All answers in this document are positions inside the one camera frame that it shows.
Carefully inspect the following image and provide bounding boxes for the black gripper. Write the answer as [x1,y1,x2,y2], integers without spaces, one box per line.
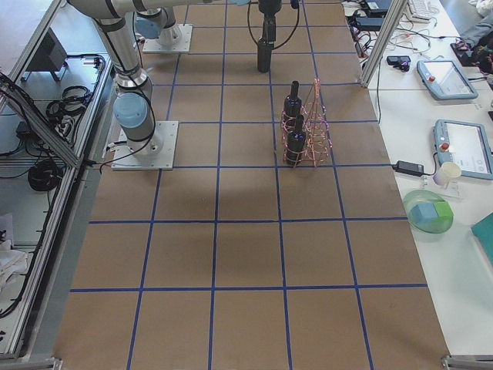
[258,0,281,43]

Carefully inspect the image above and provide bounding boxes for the dark wine bottle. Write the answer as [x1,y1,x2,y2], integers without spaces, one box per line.
[257,37,273,73]

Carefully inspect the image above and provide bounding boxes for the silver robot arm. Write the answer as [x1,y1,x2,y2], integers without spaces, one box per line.
[135,7,182,47]
[69,0,282,93]

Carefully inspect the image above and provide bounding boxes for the rear wine bottle in basket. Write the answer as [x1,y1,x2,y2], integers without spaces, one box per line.
[283,80,301,122]

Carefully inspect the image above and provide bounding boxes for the wine bottle in basket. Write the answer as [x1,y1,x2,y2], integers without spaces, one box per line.
[283,80,301,122]
[286,114,306,167]

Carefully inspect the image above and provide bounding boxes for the front wine bottle in basket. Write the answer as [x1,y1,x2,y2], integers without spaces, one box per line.
[286,114,306,167]

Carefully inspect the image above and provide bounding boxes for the far teach pendant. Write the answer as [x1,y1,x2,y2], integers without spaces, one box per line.
[416,60,478,100]

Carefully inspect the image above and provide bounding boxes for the teach pendant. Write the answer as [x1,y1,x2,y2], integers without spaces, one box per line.
[434,119,492,180]
[416,60,478,100]

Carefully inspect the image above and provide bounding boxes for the black power adapter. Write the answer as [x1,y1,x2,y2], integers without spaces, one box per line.
[392,160,424,177]

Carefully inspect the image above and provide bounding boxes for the black control box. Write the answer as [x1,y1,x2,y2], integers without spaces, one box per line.
[21,28,68,82]

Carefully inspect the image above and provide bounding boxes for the near teach pendant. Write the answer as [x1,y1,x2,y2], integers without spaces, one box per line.
[434,119,492,180]

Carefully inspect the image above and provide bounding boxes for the white paper cup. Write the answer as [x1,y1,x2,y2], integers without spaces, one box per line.
[433,162,461,187]

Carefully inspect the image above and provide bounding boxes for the clear acrylic stand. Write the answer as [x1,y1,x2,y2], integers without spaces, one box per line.
[421,176,461,199]

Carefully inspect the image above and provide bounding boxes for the green glass bowl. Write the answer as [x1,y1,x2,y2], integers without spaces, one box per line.
[403,190,454,234]

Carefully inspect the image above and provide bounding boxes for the blue foam cube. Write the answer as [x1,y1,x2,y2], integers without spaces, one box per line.
[409,203,436,230]

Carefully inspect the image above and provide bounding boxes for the green foam cube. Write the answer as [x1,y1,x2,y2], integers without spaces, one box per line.
[432,200,454,223]

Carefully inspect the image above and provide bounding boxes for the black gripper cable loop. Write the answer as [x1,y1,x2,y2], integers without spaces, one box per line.
[246,0,302,51]

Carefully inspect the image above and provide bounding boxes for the aluminium frame post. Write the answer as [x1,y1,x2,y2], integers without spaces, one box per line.
[360,0,407,88]

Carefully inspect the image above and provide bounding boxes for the copper wire wine basket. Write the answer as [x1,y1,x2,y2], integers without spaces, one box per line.
[280,79,332,167]

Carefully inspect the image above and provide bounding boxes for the coiled black cable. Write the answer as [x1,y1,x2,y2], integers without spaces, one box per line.
[27,158,59,192]

